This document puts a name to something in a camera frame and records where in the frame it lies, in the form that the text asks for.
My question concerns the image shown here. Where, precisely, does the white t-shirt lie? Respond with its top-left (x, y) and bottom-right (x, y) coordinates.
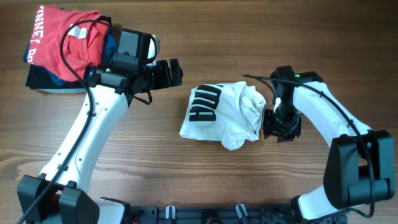
top-left (179, 82), bottom-right (266, 151)

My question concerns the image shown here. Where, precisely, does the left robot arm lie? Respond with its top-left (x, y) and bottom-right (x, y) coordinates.
top-left (17, 29), bottom-right (183, 224)

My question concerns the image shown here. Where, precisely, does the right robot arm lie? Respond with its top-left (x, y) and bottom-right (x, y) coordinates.
top-left (262, 65), bottom-right (396, 223)

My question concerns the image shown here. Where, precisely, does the red folded t-shirt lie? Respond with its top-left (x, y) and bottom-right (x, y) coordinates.
top-left (25, 6), bottom-right (109, 82)

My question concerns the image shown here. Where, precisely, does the black folded garment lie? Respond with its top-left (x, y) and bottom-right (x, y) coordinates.
top-left (25, 15), bottom-right (112, 93)

